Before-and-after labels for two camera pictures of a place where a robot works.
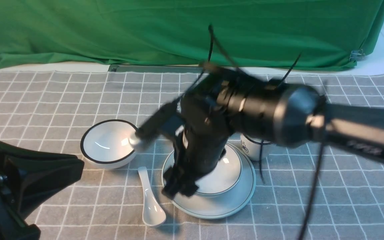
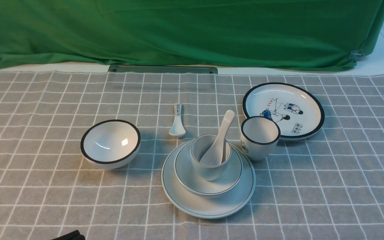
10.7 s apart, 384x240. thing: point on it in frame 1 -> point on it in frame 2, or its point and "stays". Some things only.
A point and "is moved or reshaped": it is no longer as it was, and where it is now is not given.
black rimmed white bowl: x=104 y=144 stays
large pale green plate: x=200 y=206 stays
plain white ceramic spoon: x=153 y=215 is moved or reshaped
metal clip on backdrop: x=356 y=54 stays
